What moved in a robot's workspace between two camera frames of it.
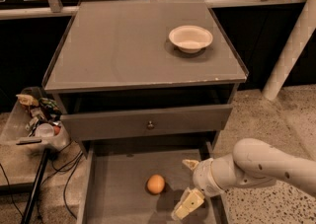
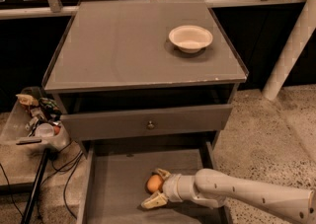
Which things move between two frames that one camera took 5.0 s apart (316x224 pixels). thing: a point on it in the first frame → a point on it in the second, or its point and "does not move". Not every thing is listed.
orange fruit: (156, 184) does not move
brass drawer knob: (150, 126) does not move
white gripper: (203, 177) → (171, 186)
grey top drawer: (148, 122) does not move
